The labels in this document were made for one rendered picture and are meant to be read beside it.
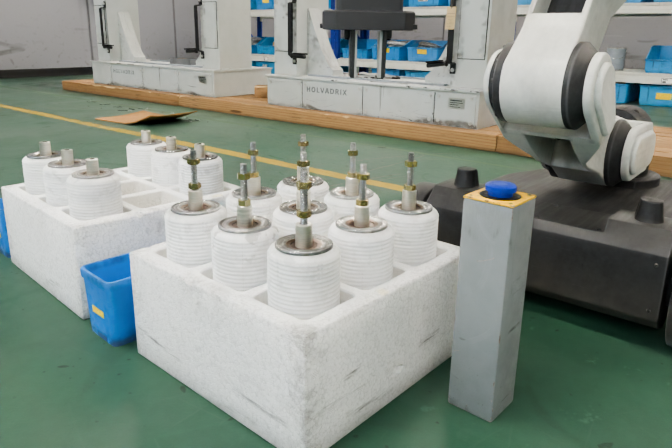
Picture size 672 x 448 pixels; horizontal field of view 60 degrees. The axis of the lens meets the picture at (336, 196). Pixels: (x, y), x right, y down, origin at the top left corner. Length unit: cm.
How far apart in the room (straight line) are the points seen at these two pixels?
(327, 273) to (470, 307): 21
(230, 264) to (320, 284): 15
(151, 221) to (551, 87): 76
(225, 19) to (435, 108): 179
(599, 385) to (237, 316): 57
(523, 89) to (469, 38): 196
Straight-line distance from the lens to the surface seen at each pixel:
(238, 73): 426
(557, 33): 105
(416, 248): 90
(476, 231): 78
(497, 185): 78
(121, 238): 116
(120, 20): 533
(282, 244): 75
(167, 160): 136
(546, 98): 100
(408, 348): 89
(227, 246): 80
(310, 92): 348
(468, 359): 86
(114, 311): 104
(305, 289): 73
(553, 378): 101
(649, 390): 105
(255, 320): 75
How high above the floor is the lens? 52
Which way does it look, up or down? 16 degrees down
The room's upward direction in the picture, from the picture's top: 1 degrees clockwise
